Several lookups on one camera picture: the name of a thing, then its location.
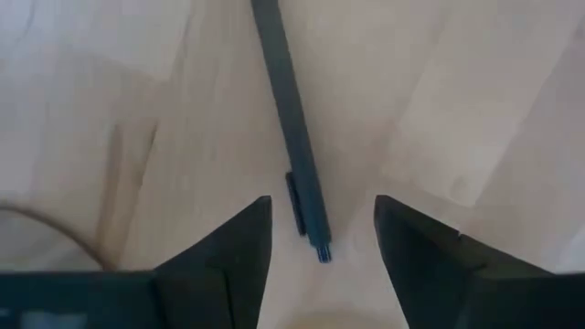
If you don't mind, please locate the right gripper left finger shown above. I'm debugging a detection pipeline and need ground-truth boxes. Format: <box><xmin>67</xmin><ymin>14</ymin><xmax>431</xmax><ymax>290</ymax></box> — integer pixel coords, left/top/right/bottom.
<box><xmin>0</xmin><ymin>194</ymin><xmax>274</xmax><ymax>329</ymax></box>

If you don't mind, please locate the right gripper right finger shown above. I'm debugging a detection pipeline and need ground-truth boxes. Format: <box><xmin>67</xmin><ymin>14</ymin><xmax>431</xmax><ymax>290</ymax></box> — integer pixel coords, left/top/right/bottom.
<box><xmin>373</xmin><ymin>194</ymin><xmax>585</xmax><ymax>329</ymax></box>

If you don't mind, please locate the black pen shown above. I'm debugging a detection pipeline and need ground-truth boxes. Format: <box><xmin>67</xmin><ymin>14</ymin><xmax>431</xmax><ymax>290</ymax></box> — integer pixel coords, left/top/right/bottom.
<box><xmin>250</xmin><ymin>0</ymin><xmax>334</xmax><ymax>265</ymax></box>

